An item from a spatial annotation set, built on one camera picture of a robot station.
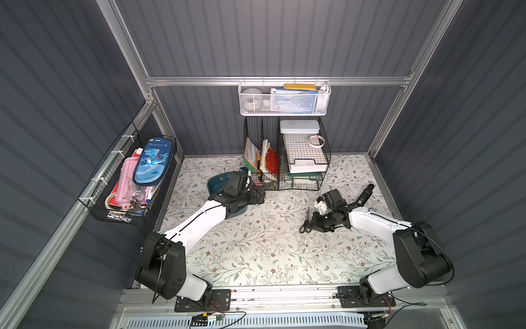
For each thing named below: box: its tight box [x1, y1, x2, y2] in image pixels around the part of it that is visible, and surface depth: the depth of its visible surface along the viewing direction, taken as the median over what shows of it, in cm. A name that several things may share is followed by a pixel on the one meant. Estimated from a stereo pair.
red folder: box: [265, 148, 279, 174], surface depth 111 cm
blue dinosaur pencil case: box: [132, 137, 174, 186], surface depth 71 cm
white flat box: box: [279, 119, 320, 134], surface depth 104 cm
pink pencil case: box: [115, 156, 140, 211], surface depth 70 cm
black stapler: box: [356, 183, 375, 207], surface depth 101 cm
